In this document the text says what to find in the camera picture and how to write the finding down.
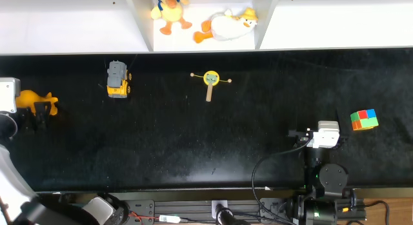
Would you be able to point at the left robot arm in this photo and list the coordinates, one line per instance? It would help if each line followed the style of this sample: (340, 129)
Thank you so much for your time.
(13, 186)

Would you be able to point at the white plush duck yellow hat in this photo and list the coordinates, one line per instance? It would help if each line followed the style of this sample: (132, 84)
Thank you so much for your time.
(227, 26)

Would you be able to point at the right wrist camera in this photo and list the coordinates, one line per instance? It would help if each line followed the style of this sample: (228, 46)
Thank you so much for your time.
(326, 134)

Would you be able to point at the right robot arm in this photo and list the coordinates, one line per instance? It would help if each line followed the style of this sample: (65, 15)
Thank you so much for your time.
(322, 186)

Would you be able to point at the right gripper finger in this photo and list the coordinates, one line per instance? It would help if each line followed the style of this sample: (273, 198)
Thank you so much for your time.
(298, 134)

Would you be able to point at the white shelf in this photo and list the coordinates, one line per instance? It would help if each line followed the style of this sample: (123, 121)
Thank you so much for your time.
(64, 25)

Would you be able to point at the yellow wooden rattle drum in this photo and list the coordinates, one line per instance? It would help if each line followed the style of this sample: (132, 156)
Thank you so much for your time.
(211, 78)

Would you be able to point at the many-coloured puzzle cube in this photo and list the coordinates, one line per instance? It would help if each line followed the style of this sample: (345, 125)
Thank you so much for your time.
(364, 119)

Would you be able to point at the orange dinosaur toy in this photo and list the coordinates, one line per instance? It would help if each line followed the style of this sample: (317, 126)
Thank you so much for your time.
(28, 99)

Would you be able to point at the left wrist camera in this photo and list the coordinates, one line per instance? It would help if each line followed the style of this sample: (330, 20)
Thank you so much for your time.
(7, 94)

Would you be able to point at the mounting rail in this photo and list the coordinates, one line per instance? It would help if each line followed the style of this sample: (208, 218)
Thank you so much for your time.
(193, 212)

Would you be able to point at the grey and yellow toy truck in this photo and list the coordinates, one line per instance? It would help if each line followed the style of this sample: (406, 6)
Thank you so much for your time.
(117, 78)

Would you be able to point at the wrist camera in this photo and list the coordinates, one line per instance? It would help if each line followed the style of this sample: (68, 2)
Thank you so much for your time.
(326, 134)
(7, 94)

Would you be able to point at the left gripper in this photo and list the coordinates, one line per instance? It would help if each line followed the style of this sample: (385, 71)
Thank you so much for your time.
(25, 120)

